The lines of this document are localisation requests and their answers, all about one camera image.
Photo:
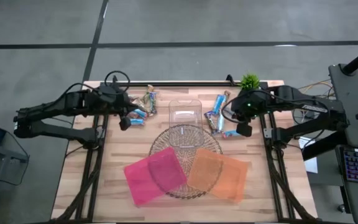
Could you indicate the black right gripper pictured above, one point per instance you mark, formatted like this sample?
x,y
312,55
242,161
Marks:
x,y
247,105

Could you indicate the clear round glass plate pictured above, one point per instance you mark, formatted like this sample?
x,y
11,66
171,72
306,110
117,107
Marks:
x,y
162,143

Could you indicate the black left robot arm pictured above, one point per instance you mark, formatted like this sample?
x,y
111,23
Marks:
x,y
73,101

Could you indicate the grey desk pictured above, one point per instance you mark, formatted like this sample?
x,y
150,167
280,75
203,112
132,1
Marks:
x,y
353,93

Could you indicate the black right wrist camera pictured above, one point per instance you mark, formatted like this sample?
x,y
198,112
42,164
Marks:
x,y
244,129

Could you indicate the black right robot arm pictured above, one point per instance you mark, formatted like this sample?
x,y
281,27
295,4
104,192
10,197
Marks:
x,y
315,124

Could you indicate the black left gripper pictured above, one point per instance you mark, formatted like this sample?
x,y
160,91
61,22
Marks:
x,y
117,101

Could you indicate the multicoloured wrapper granola bar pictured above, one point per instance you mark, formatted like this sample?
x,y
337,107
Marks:
x,y
210,122
137,97

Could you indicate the black aluminium table frame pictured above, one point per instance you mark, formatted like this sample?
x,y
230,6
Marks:
x,y
182,84

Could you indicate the black caster wheel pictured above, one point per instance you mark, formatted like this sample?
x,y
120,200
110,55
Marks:
x,y
341,208

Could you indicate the white paper sheet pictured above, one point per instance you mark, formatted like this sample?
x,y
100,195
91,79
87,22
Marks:
x,y
311,165

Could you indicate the clear plastic bin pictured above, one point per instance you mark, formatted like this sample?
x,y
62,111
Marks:
x,y
185,137

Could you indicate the orange translucent plastic bin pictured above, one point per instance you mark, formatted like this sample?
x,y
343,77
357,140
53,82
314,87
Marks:
x,y
228,180

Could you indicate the black beam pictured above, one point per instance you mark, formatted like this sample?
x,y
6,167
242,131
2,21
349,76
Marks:
x,y
322,149

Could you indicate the pink translucent plastic bin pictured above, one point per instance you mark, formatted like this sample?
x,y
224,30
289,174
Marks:
x,y
141,180

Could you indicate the small green artificial plant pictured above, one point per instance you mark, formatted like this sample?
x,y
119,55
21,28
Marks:
x,y
250,81

